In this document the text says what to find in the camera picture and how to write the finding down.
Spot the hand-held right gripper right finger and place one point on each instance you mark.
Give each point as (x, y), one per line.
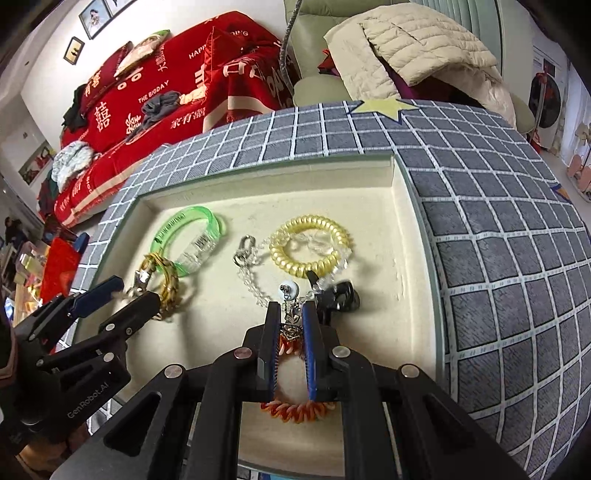
(308, 350)

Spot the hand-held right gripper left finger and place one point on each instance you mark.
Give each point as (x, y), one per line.
(274, 350)

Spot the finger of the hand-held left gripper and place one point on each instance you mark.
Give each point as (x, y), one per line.
(99, 295)
(138, 309)

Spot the shallow cream cardboard box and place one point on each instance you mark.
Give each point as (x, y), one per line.
(217, 332)

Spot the silver dangle earring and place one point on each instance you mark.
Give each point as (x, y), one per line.
(290, 288)

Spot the black hair clip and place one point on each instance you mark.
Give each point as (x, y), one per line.
(344, 295)

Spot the red gift bag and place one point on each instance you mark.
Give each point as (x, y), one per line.
(57, 267)

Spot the green translucent bangle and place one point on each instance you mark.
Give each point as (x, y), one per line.
(175, 220)

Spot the white grey knit cloth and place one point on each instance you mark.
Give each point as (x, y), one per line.
(71, 161)

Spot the dark green cloth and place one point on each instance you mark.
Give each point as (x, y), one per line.
(74, 110)

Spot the grey grid tablecloth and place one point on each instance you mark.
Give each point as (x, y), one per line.
(498, 230)

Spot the red printed sofa blanket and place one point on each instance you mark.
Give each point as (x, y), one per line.
(184, 78)

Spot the patterned cushion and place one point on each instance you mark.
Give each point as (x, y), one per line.
(143, 50)

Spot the yellow star patch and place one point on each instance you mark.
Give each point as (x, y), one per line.
(383, 108)

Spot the green armchair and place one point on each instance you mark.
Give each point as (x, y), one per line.
(314, 92)

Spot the purple garment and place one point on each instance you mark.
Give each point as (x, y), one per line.
(406, 85)

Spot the beige down jacket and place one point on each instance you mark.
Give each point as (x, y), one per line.
(415, 46)

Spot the pink decor figures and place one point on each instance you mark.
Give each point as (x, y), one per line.
(579, 166)

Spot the round black red decoration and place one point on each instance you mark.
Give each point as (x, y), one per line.
(545, 99)

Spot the picture frame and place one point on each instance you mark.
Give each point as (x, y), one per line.
(94, 18)
(74, 50)
(37, 161)

